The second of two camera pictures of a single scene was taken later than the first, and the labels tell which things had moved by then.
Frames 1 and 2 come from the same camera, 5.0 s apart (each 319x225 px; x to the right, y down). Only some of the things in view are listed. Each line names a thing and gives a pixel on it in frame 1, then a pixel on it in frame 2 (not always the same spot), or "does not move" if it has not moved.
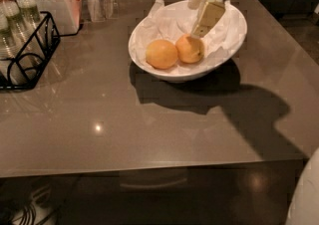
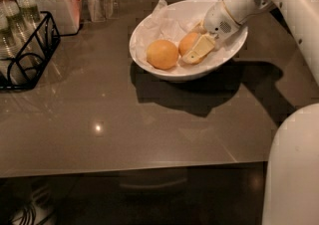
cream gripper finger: [210, 15] to [200, 50]
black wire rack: [34, 54] does not move
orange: [189, 48] does not move
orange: [161, 54] does not move
